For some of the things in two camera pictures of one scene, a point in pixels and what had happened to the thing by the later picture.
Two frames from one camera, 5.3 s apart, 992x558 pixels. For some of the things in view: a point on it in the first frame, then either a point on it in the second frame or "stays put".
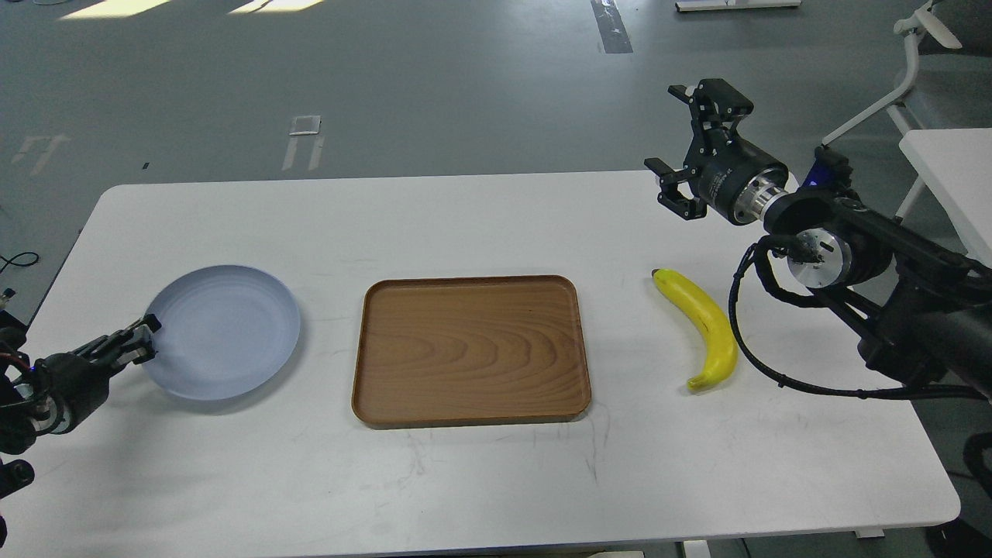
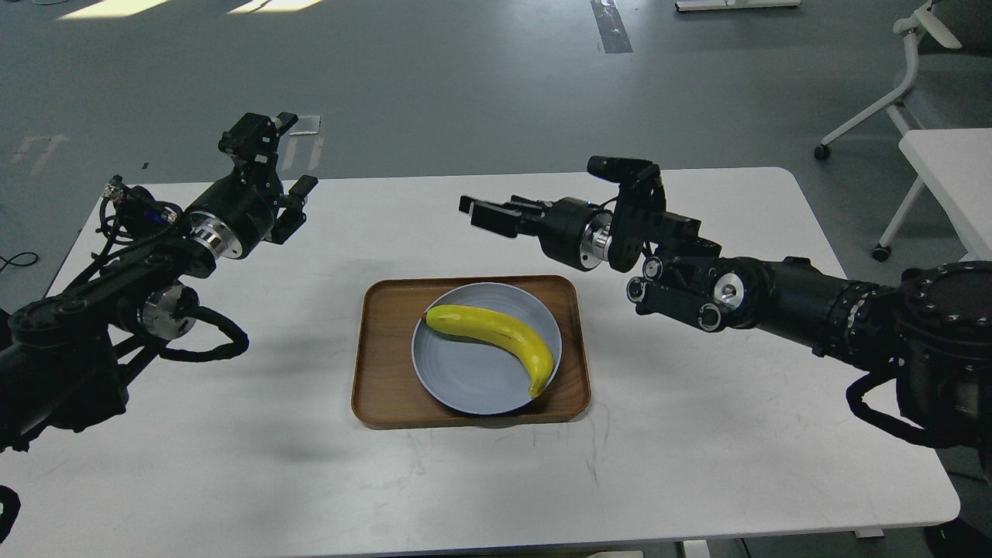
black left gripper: x=64 y=388 -> x=234 y=215
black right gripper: x=727 y=172 -> x=573 y=231
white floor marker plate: x=304 y=125 stays put
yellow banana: x=715 y=319 -> x=468 y=322
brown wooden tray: x=469 y=349 stays put
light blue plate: x=225 y=332 -> x=476 y=375
